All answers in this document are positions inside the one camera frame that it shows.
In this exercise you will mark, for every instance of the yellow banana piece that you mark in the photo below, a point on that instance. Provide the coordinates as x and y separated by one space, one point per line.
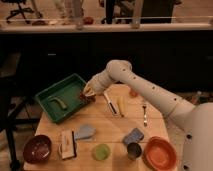
120 103

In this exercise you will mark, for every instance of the black office chair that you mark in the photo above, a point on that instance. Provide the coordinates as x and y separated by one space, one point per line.
22 11

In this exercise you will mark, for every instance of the dark red grape bunch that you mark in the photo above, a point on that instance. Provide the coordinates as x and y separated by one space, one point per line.
86 99

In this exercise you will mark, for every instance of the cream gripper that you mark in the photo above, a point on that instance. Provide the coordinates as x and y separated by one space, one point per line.
88 91

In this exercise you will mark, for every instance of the red tomato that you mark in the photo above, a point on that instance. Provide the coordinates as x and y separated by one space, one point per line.
133 93

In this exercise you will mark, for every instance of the light blue cloth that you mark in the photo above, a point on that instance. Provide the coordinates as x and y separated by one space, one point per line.
85 131

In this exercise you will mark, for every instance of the silver spoon with white handle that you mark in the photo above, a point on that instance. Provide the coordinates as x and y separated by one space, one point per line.
110 104

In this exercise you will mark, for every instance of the blue sponge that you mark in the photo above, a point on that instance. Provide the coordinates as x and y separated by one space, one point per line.
134 136

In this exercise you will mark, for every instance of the small metal cup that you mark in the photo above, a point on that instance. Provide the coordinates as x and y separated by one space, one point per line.
134 151

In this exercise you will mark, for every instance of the dark red bowl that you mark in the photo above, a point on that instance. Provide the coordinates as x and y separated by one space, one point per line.
38 149

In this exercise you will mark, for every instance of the green cup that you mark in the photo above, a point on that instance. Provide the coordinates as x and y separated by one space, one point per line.
101 152

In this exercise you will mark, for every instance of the black chair at left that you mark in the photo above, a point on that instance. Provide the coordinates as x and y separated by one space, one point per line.
9 113

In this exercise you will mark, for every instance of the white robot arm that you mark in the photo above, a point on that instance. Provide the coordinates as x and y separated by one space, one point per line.
195 120

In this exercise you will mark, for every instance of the green plastic tray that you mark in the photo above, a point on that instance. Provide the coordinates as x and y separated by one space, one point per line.
68 91

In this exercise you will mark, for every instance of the green pepper in tray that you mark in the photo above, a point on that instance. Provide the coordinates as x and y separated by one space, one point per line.
59 102

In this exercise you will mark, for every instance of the silver fork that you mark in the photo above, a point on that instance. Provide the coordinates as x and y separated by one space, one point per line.
144 112

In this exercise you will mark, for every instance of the orange plate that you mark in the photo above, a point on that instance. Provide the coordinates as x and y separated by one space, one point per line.
160 155

